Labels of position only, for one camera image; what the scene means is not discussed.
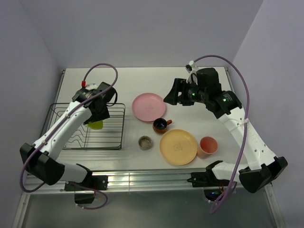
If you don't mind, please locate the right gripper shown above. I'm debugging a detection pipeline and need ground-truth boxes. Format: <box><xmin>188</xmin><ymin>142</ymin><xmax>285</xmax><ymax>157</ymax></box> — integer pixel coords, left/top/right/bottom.
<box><xmin>163</xmin><ymin>77</ymin><xmax>208</xmax><ymax>105</ymax></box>

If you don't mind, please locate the green bowl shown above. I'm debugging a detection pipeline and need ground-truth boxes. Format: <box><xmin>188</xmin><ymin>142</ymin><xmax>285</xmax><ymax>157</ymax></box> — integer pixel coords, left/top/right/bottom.
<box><xmin>85</xmin><ymin>120</ymin><xmax>104</xmax><ymax>130</ymax></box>

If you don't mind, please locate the pink plate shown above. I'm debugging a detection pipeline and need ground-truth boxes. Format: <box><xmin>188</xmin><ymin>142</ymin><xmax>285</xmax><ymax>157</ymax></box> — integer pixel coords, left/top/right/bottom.
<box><xmin>132</xmin><ymin>93</ymin><xmax>166</xmax><ymax>122</ymax></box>

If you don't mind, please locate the orange mug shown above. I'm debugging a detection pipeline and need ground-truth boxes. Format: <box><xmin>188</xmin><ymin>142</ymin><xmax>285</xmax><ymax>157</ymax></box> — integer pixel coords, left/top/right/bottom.
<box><xmin>152</xmin><ymin>118</ymin><xmax>172</xmax><ymax>134</ymax></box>

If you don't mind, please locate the small speckled grey cup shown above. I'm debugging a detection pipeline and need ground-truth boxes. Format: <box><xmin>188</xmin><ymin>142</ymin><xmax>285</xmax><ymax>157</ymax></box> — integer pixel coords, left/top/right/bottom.
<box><xmin>138</xmin><ymin>136</ymin><xmax>153</xmax><ymax>151</ymax></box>

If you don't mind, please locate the pink cup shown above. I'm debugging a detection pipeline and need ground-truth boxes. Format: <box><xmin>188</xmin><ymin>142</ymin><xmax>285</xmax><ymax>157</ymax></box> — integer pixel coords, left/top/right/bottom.
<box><xmin>197</xmin><ymin>136</ymin><xmax>218</xmax><ymax>159</ymax></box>

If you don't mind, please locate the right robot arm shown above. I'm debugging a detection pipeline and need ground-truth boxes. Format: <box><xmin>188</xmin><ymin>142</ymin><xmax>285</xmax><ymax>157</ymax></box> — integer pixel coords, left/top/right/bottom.
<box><xmin>164</xmin><ymin>67</ymin><xmax>288</xmax><ymax>193</ymax></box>

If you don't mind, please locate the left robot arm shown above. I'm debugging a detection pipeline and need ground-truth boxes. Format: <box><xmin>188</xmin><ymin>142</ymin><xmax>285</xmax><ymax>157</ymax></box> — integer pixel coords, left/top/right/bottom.
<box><xmin>20</xmin><ymin>82</ymin><xmax>117</xmax><ymax>190</ymax></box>

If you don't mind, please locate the yellow plate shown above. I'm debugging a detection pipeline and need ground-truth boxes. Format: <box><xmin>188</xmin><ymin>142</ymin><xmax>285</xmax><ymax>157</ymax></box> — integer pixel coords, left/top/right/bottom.
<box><xmin>160</xmin><ymin>129</ymin><xmax>198</xmax><ymax>165</ymax></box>

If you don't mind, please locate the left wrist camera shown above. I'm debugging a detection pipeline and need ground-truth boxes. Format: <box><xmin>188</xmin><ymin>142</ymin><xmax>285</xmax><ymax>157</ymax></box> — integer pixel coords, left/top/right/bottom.
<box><xmin>85</xmin><ymin>83</ymin><xmax>98</xmax><ymax>90</ymax></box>

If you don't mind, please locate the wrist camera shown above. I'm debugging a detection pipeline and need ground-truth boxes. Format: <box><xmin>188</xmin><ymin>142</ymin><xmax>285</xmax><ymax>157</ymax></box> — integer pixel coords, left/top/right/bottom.
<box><xmin>85</xmin><ymin>83</ymin><xmax>98</xmax><ymax>90</ymax></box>
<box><xmin>186</xmin><ymin>61</ymin><xmax>199</xmax><ymax>84</ymax></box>

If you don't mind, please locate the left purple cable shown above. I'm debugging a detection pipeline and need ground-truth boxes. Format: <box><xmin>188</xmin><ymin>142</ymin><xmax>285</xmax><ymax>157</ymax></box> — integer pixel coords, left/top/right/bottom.
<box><xmin>19</xmin><ymin>63</ymin><xmax>118</xmax><ymax>193</ymax></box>

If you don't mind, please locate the purple cable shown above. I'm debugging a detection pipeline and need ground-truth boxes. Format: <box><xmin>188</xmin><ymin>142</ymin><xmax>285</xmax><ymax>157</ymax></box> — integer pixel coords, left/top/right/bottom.
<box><xmin>193</xmin><ymin>55</ymin><xmax>250</xmax><ymax>214</ymax></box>
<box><xmin>19</xmin><ymin>63</ymin><xmax>118</xmax><ymax>193</ymax></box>

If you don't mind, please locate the metal wire dish rack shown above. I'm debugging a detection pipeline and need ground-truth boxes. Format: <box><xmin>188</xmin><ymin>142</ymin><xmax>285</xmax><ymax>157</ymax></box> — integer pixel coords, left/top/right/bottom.
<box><xmin>40</xmin><ymin>103</ymin><xmax>125</xmax><ymax>150</ymax></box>

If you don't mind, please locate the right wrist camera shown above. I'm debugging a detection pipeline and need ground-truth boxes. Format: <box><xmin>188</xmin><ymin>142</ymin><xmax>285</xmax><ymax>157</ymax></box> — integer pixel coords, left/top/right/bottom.
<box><xmin>186</xmin><ymin>61</ymin><xmax>199</xmax><ymax>84</ymax></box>

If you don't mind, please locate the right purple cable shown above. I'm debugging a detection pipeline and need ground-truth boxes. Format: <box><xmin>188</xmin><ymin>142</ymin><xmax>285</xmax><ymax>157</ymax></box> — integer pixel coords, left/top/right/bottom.
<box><xmin>193</xmin><ymin>55</ymin><xmax>250</xmax><ymax>214</ymax></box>

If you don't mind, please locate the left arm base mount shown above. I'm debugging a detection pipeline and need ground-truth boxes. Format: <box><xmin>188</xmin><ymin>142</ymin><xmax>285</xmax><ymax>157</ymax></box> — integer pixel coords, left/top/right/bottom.
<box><xmin>64</xmin><ymin>175</ymin><xmax>108</xmax><ymax>210</ymax></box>

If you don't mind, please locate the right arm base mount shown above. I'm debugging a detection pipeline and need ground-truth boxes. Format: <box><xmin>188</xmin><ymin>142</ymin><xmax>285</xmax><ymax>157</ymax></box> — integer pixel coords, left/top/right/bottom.
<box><xmin>187</xmin><ymin>171</ymin><xmax>229</xmax><ymax>202</ymax></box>

